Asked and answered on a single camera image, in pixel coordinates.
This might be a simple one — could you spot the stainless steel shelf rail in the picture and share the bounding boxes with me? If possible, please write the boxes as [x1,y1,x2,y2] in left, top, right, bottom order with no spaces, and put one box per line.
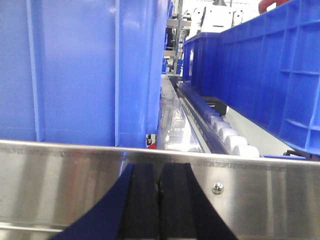
[0,140,320,240]

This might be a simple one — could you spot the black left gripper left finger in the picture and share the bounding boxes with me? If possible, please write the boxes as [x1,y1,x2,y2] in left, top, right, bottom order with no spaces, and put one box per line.
[53,163,160,240]

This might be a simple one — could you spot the steel rail screw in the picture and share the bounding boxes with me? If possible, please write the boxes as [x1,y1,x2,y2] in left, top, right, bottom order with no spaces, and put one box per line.
[211,182,224,195]

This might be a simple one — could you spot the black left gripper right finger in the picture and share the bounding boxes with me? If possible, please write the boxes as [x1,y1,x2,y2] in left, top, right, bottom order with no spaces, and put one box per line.
[159,163,237,240]

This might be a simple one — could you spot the blue right upper crate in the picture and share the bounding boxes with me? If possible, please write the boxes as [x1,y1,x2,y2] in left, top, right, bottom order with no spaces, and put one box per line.
[183,0,320,155]

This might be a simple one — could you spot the roller track rail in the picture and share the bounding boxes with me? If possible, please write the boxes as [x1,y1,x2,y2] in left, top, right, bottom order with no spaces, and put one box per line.
[169,76,260,158]

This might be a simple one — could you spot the large blue upper crate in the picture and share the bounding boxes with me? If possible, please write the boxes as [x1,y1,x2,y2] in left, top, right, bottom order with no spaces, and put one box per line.
[0,0,168,148]

